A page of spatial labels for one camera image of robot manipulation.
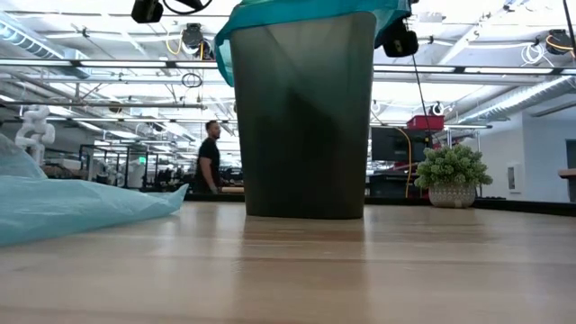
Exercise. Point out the teal trash bag liner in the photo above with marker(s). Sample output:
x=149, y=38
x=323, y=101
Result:
x=292, y=9

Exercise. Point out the dark plastic trash bin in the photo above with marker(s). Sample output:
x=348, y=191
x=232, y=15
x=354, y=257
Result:
x=303, y=135

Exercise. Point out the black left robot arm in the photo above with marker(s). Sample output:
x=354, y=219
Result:
x=146, y=10

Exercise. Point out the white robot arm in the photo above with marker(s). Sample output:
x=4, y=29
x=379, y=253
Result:
x=36, y=130

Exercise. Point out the light blue flat trash bag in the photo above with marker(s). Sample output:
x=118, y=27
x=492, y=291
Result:
x=67, y=211

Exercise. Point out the red box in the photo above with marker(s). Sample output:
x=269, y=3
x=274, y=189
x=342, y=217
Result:
x=425, y=122

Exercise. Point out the black monitor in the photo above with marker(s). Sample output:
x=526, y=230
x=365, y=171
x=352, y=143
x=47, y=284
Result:
x=396, y=144

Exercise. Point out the potted green plant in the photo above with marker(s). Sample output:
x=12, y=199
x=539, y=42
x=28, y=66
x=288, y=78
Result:
x=452, y=173

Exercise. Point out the wooden side table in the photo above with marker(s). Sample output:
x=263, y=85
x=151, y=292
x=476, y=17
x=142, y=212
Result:
x=568, y=173

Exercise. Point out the person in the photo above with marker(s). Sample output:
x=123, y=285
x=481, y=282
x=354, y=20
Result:
x=208, y=157

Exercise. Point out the silver air duct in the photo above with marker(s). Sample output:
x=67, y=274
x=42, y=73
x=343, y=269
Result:
x=31, y=42
x=517, y=101

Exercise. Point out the white wall dispenser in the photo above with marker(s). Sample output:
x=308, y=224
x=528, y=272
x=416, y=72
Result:
x=513, y=177

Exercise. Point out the black aluminium table frame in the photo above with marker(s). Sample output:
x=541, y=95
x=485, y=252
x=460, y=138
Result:
x=517, y=206

